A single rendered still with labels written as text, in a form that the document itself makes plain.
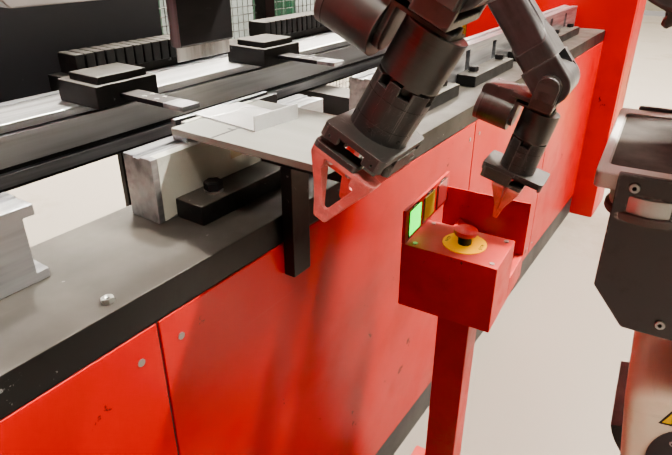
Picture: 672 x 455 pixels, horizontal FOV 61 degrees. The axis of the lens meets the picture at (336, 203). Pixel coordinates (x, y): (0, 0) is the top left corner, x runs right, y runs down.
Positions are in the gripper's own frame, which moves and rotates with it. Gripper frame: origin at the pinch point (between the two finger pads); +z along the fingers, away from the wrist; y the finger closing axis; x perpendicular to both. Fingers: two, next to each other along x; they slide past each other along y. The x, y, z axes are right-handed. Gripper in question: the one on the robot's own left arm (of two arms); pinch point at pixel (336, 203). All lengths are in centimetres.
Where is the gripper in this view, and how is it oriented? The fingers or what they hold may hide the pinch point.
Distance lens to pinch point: 56.5
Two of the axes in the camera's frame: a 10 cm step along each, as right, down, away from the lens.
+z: -4.3, 7.4, 5.2
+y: -4.6, 3.2, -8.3
